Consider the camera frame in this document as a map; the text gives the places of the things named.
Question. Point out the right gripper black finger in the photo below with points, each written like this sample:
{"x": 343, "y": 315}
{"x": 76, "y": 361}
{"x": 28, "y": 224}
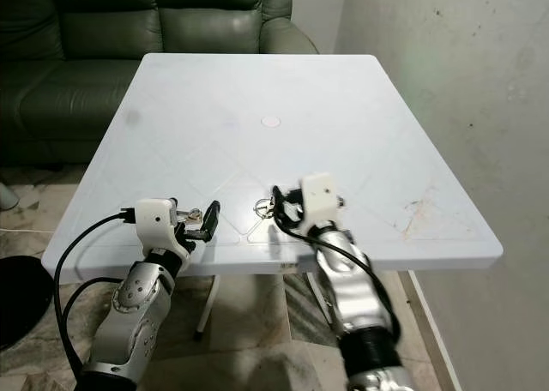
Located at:
{"x": 280, "y": 207}

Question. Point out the silver keyring with carabiner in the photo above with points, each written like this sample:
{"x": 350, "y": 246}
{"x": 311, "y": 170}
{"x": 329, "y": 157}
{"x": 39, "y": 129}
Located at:
{"x": 264, "y": 209}

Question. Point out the silver key bunch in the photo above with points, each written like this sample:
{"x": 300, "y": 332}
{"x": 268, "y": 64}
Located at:
{"x": 190, "y": 213}

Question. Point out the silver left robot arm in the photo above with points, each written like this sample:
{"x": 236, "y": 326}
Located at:
{"x": 137, "y": 302}

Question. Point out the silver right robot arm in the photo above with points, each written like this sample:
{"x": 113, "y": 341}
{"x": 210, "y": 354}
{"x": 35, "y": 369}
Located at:
{"x": 356, "y": 305}

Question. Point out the white table leg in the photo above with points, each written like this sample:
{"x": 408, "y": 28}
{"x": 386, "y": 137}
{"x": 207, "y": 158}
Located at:
{"x": 317, "y": 301}
{"x": 209, "y": 307}

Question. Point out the pink round table cap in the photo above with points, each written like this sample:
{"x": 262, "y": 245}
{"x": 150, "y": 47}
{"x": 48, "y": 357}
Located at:
{"x": 271, "y": 121}

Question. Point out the white plastic table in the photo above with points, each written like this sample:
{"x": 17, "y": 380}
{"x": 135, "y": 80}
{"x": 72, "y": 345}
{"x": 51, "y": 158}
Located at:
{"x": 309, "y": 91}

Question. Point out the black round floor object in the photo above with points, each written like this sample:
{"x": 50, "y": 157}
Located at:
{"x": 21, "y": 301}

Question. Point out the grey slanted pipe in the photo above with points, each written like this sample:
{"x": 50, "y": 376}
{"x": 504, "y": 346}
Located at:
{"x": 8, "y": 195}

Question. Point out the dark green leather sofa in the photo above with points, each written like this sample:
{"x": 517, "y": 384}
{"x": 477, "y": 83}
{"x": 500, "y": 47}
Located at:
{"x": 69, "y": 74}

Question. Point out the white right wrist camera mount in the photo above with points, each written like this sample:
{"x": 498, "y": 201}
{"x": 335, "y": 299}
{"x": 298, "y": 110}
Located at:
{"x": 319, "y": 198}

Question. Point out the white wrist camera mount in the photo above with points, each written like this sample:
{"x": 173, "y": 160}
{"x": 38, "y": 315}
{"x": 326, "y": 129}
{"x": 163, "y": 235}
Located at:
{"x": 319, "y": 198}
{"x": 156, "y": 219}

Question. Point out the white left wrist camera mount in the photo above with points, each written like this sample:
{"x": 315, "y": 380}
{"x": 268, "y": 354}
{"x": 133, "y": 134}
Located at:
{"x": 156, "y": 219}

